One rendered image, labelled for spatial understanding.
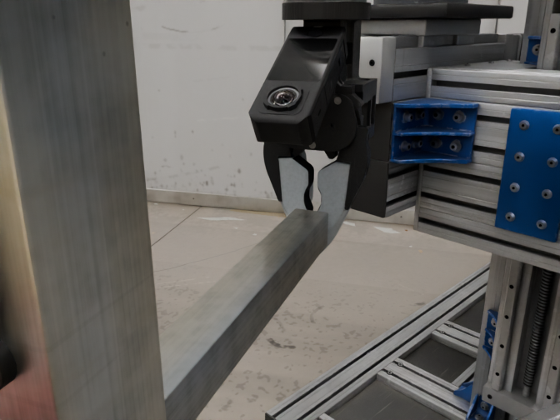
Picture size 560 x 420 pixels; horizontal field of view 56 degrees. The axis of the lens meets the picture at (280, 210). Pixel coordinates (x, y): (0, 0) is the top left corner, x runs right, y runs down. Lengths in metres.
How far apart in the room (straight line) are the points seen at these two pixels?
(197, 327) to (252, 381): 1.39
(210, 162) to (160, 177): 0.34
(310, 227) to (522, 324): 0.69
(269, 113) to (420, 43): 0.53
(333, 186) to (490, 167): 0.43
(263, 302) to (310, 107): 0.13
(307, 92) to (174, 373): 0.21
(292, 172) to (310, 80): 0.10
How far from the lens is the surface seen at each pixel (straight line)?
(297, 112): 0.36
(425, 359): 1.44
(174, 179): 3.18
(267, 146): 0.46
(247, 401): 1.60
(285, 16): 0.44
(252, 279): 0.33
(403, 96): 0.82
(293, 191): 0.46
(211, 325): 0.29
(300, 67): 0.40
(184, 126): 3.07
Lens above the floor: 1.01
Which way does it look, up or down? 19 degrees down
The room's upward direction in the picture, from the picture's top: straight up
